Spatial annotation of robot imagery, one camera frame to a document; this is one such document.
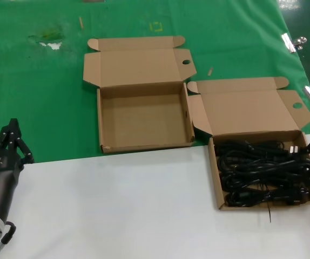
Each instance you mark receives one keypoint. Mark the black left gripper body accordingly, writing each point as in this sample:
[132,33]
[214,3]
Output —
[1,175]

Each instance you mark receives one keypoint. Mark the open cardboard mailer box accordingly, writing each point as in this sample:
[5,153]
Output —
[144,116]
[246,108]

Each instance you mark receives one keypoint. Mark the green table cloth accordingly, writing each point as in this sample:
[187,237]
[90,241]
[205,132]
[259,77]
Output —
[36,94]

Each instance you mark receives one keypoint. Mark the yellow square tape marking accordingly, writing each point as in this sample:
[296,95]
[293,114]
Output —
[160,26]

